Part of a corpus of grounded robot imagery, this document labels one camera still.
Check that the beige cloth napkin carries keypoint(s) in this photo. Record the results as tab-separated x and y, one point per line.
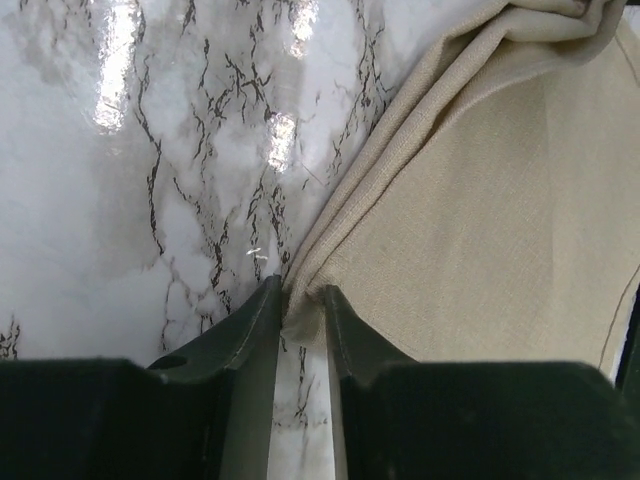
493	213

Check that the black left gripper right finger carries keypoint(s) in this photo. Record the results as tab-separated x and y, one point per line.
396	418

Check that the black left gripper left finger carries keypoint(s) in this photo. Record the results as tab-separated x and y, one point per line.
203	411

